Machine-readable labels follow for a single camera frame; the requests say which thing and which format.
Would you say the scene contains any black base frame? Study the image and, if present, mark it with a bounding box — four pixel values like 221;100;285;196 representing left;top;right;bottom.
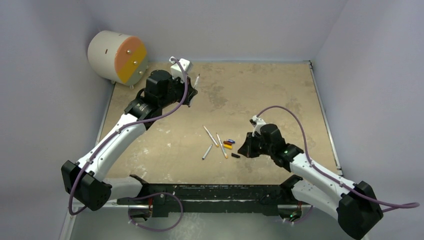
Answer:
117;175;302;218

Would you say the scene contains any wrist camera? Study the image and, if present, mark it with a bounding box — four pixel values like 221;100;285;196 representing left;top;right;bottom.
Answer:
250;115;267;137
169;56;193;81

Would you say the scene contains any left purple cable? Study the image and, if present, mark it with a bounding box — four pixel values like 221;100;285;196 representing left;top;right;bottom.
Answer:
68;57;189;217

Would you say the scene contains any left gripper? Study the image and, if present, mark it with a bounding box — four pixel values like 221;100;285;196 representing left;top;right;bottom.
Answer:
159;74;197;109

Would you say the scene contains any white pen black end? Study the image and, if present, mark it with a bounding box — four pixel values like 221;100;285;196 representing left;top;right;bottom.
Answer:
193;74;200;89

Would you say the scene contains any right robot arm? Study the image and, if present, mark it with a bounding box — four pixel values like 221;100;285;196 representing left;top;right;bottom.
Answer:
237;123;384;240

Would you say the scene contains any white pen orange tip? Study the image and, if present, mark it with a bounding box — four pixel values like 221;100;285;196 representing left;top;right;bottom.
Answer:
216;133;228;159

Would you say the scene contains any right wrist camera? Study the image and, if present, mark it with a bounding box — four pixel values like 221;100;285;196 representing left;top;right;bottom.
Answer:
250;115;267;137

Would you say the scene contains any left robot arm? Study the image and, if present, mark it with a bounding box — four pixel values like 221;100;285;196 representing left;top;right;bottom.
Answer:
61;70;198;216

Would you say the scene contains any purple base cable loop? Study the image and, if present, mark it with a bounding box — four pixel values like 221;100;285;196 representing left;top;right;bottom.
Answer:
127;192;184;232

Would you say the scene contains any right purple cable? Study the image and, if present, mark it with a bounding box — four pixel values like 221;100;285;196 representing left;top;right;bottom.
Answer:
255;105;421;214

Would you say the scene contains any round cabinet with coloured drawers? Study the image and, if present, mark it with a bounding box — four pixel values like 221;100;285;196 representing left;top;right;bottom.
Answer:
87;30;149;89

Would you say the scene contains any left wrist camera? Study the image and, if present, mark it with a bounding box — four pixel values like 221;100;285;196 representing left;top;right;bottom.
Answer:
169;56;193;81

